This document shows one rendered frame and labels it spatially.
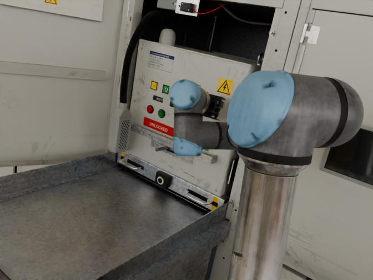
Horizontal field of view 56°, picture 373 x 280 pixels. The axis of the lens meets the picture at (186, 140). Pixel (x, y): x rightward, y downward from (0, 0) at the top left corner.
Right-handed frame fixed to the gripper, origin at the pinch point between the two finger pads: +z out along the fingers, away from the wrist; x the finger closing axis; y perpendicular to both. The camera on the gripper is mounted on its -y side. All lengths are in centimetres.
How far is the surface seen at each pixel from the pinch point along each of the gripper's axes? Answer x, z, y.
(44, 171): -37, -13, -48
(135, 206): -39.9, -4.3, -14.6
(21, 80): -8, -12, -68
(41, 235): -48, -34, -28
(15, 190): -44, -21, -51
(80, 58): 7, 2, -56
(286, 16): 30.9, -11.7, 18.7
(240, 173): -18.7, 3.0, 16.5
